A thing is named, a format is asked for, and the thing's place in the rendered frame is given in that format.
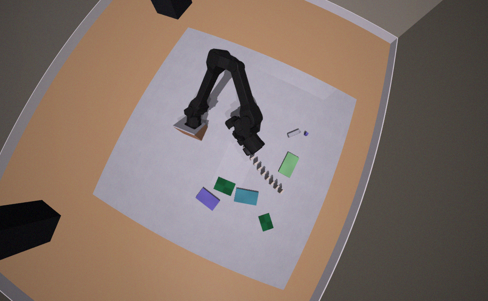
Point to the purple rectangular block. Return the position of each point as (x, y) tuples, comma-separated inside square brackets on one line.
[(207, 199)]

